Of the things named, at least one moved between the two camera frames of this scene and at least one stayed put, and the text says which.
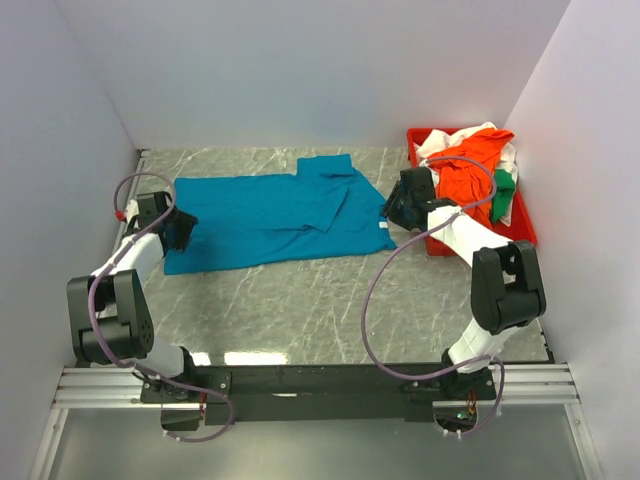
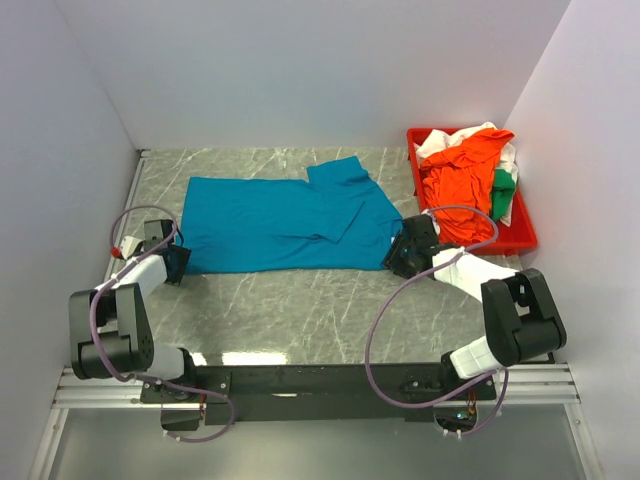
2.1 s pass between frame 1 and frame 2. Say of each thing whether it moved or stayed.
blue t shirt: moved
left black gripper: moved
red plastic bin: stayed
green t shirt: stayed
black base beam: stayed
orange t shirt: stayed
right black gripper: moved
